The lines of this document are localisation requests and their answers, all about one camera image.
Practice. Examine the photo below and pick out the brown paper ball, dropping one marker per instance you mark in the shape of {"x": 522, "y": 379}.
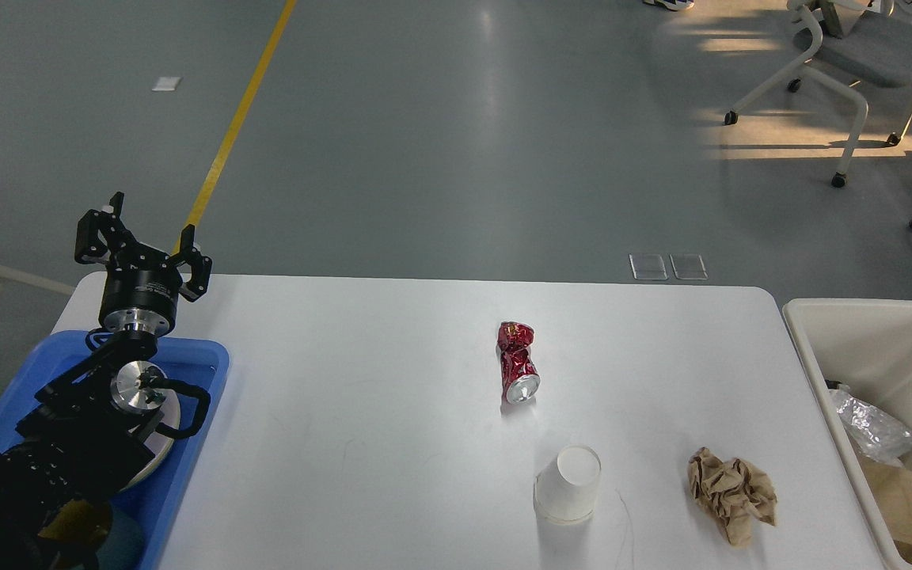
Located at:
{"x": 734, "y": 494}

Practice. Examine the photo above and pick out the pink plate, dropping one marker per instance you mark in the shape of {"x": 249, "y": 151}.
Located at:
{"x": 159, "y": 451}

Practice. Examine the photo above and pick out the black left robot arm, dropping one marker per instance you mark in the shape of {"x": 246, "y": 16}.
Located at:
{"x": 86, "y": 438}

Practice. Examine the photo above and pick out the white plastic bin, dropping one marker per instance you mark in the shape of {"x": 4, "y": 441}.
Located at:
{"x": 865, "y": 344}

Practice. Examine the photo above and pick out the floor outlet plate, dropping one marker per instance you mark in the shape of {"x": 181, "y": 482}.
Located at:
{"x": 648, "y": 267}
{"x": 689, "y": 267}

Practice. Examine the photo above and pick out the blue plastic tray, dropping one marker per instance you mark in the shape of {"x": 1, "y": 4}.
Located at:
{"x": 154, "y": 502}

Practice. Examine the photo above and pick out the grey office chair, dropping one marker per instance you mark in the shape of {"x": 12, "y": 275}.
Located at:
{"x": 841, "y": 44}

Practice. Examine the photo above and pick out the aluminium foil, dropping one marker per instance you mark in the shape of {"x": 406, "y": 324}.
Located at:
{"x": 878, "y": 435}

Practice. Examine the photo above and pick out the dark teal mug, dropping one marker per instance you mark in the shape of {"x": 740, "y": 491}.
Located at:
{"x": 88, "y": 535}

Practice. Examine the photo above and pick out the crushed red soda can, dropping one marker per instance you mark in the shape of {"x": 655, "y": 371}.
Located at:
{"x": 520, "y": 378}

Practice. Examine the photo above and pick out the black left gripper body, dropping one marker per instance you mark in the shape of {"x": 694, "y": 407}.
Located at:
{"x": 140, "y": 297}

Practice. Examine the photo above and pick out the brown paper bag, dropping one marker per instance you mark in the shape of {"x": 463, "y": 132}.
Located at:
{"x": 891, "y": 487}

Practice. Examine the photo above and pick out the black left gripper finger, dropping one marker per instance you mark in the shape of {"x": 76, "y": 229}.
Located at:
{"x": 102, "y": 238}
{"x": 200, "y": 266}

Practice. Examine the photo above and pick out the white paper cup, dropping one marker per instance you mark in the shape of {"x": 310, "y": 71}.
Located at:
{"x": 566, "y": 489}

